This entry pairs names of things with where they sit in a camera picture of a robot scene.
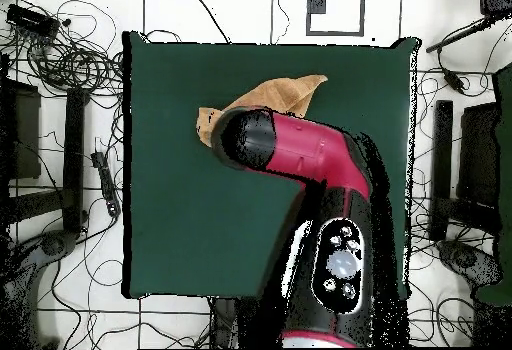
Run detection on tan terry towel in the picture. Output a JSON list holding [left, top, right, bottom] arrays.
[[195, 74, 329, 148]]

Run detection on dark flat panel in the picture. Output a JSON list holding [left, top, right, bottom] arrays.
[[456, 100, 504, 209], [0, 78, 42, 181]]

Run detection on dark green table cloth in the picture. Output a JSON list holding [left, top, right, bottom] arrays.
[[121, 30, 419, 300]]

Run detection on black power strip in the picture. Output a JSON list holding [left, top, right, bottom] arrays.
[[90, 150, 122, 218]]

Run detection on black stand bar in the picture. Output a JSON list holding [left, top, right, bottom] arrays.
[[62, 86, 90, 235], [428, 99, 455, 242]]

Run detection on black power adapter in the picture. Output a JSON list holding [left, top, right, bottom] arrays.
[[441, 67, 467, 96]]

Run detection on black rod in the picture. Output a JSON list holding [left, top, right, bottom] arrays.
[[424, 15, 499, 54]]

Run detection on dark green hanging cloth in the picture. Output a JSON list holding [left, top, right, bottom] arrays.
[[474, 65, 512, 306]]

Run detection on black hub box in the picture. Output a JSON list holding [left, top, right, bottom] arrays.
[[5, 2, 61, 38]]

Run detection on black device box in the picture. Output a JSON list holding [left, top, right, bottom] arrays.
[[478, 0, 512, 18]]

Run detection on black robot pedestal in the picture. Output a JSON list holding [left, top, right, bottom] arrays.
[[210, 296, 281, 349]]

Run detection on long black cable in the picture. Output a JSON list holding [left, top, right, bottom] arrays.
[[186, 0, 232, 45]]

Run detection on tangled black cables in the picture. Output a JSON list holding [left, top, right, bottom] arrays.
[[0, 0, 125, 99]]

